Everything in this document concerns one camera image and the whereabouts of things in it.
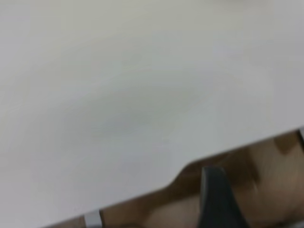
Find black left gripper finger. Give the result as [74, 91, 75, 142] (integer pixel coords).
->
[197, 165, 247, 228]

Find white table leg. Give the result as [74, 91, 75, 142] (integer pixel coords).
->
[84, 209, 103, 228]

